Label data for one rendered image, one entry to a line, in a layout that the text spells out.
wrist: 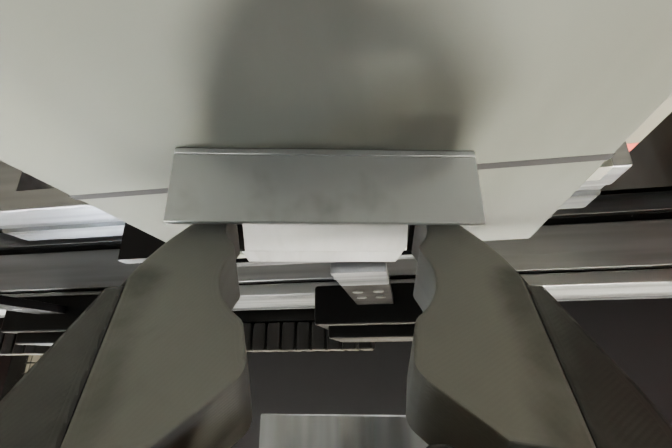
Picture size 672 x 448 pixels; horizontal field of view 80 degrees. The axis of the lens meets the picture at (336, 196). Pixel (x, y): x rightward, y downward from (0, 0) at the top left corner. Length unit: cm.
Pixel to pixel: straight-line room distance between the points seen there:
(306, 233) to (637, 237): 40
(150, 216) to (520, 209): 15
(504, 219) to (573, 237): 31
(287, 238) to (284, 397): 58
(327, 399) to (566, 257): 44
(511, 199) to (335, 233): 7
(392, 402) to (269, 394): 20
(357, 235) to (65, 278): 48
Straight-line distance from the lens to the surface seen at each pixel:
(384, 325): 41
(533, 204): 17
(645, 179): 79
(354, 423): 23
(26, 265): 67
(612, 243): 51
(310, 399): 74
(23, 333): 58
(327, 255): 22
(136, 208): 18
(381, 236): 19
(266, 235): 19
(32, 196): 31
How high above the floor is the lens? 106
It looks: 22 degrees down
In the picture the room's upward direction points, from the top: 179 degrees clockwise
